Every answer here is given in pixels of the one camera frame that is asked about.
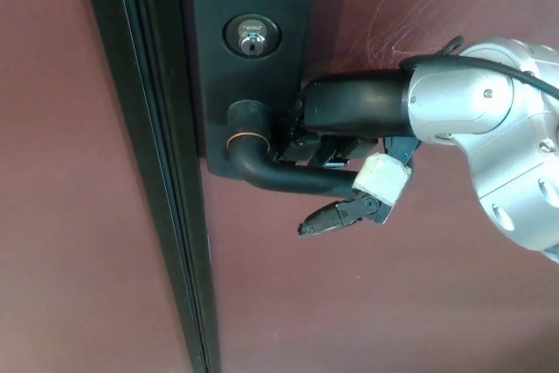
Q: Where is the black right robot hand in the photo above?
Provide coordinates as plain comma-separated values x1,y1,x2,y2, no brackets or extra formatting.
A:
273,70,424,241

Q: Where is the black lever door handle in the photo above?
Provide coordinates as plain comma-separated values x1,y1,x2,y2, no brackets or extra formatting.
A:
225,100,364,197

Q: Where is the maroon door with lock plate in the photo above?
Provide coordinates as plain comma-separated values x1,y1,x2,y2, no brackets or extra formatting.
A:
212,0,559,373

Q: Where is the black door edge strip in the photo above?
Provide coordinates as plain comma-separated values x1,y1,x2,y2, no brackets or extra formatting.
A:
78,0,224,373

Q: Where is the plain maroon door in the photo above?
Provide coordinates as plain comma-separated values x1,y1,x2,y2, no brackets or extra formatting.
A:
0,0,194,373

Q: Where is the silver lock cylinder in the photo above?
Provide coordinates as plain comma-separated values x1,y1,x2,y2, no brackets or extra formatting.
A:
222,14,283,59

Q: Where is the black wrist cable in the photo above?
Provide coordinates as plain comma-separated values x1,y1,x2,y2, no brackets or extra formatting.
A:
398,35,559,100

